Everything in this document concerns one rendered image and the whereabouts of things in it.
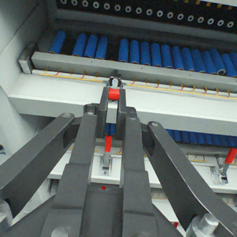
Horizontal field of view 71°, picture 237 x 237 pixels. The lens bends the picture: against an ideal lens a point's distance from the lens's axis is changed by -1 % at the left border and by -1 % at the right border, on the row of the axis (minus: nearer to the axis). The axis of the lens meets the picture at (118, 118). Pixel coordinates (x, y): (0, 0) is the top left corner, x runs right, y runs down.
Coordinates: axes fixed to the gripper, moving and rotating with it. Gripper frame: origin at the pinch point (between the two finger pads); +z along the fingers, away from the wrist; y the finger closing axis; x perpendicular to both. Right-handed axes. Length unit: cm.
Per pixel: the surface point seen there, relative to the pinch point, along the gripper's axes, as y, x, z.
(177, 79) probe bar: 10.3, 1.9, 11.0
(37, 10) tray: -15.6, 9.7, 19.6
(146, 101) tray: 5.3, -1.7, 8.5
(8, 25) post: -15.9, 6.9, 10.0
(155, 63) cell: 6.8, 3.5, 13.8
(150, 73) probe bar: 5.5, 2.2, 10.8
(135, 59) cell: 3.2, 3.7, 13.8
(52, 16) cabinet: -14.9, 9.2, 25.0
